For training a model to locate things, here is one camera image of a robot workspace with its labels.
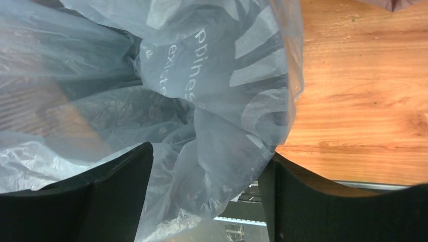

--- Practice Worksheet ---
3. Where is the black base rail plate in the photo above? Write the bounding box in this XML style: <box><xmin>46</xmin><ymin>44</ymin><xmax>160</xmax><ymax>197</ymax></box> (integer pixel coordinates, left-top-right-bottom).
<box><xmin>219</xmin><ymin>181</ymin><xmax>266</xmax><ymax>223</ymax></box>

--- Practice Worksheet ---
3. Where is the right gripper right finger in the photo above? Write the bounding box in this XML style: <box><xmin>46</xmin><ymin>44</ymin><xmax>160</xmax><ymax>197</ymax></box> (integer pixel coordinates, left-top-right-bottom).
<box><xmin>258</xmin><ymin>154</ymin><xmax>427</xmax><ymax>241</ymax></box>

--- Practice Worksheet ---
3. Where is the light blue plastic bag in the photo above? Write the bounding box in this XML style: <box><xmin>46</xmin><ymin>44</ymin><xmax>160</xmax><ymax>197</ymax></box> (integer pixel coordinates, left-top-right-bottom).
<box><xmin>1</xmin><ymin>1</ymin><xmax>304</xmax><ymax>241</ymax></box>

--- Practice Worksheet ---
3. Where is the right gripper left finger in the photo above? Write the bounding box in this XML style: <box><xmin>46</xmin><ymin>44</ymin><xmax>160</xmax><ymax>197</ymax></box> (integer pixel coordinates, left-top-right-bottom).
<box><xmin>1</xmin><ymin>142</ymin><xmax>153</xmax><ymax>241</ymax></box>

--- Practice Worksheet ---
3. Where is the grey mesh trash bin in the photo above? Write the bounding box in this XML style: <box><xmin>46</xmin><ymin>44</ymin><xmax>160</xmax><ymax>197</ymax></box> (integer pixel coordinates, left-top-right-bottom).
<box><xmin>1</xmin><ymin>43</ymin><xmax>129</xmax><ymax>160</ymax></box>

